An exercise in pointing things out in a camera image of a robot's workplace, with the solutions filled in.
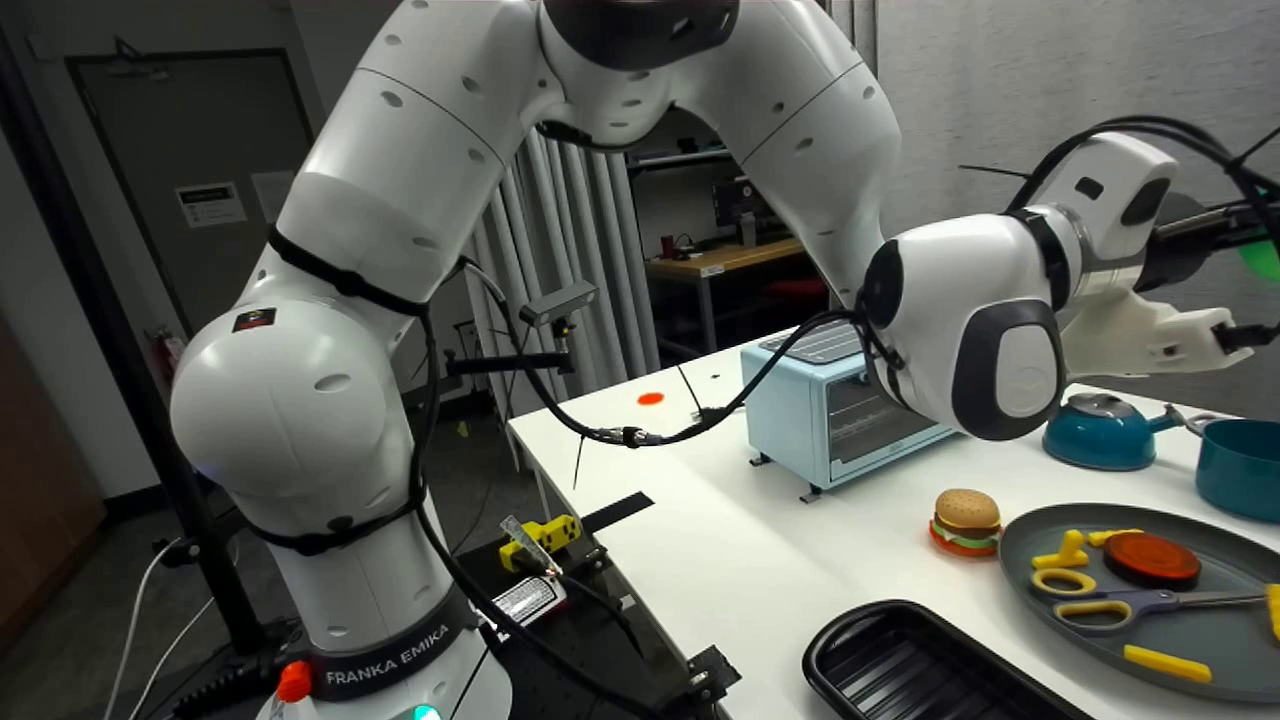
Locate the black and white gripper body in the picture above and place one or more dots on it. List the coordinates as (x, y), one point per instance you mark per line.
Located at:
(1116, 328)

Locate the yellow clamp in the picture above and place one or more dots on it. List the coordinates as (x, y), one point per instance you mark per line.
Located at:
(539, 539)

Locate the black plastic tray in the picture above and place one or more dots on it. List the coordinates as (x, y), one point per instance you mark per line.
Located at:
(900, 663)

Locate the teal kettle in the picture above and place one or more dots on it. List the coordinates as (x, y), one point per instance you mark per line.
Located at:
(1105, 435)

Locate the toy hamburger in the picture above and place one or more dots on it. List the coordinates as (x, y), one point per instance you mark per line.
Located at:
(966, 522)

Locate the green plastic cup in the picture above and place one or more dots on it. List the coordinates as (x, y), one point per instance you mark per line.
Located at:
(1260, 260)

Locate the light blue toaster oven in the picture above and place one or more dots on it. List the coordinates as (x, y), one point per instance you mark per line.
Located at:
(821, 416)

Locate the yellow handled scissors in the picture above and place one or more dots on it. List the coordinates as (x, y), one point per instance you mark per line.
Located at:
(1103, 605)

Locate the grey round plate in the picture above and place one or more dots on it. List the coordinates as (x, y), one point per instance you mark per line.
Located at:
(1217, 654)

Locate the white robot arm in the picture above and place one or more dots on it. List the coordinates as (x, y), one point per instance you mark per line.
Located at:
(295, 404)

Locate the wooden background table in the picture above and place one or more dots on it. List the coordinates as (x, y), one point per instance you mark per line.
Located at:
(726, 292)

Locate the teal pot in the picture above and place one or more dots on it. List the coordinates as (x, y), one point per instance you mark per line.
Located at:
(1241, 468)

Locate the red toy patty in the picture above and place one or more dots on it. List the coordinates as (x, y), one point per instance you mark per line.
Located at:
(1152, 560)

